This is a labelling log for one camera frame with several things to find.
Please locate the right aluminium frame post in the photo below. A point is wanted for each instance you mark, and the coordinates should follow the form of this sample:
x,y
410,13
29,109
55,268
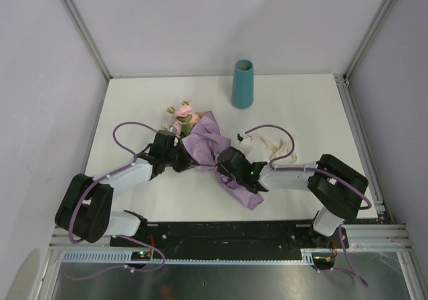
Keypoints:
x,y
374,26

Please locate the purple wrapping paper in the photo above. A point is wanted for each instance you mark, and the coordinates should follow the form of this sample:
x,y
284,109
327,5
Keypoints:
x,y
204,144

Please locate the pink flower bouquet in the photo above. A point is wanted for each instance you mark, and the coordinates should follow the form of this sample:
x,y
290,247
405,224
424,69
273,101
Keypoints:
x,y
183,119

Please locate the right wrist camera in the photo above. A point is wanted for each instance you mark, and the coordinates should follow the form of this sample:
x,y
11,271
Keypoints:
x,y
245,143

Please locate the aluminium frame post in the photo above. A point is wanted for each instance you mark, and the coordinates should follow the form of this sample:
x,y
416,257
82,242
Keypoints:
x,y
86,37
374,26

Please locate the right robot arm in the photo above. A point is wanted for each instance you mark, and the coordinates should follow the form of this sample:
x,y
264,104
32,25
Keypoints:
x,y
339,188

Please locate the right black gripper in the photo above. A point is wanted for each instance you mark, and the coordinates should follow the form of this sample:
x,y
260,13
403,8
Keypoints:
x,y
222,168

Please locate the right aluminium table rail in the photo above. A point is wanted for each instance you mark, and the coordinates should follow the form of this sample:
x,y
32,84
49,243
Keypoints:
x,y
361,141

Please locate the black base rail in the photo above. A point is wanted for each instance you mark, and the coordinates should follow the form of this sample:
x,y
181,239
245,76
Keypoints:
x,y
237,239

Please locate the white cable duct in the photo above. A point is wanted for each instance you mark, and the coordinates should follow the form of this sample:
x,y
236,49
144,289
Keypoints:
x,y
301,257

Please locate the teal conical vase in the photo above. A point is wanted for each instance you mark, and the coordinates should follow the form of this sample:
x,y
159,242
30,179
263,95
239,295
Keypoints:
x,y
243,84

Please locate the beige ribbon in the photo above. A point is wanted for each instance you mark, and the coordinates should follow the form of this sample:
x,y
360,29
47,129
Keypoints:
x,y
266,150

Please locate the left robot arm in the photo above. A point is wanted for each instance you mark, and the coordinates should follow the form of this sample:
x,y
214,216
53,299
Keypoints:
x,y
86,209

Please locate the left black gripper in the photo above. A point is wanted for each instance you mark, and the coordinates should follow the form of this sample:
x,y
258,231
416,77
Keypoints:
x,y
187,162

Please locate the left aluminium frame post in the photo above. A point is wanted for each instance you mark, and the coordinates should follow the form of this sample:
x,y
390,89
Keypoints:
x,y
86,37

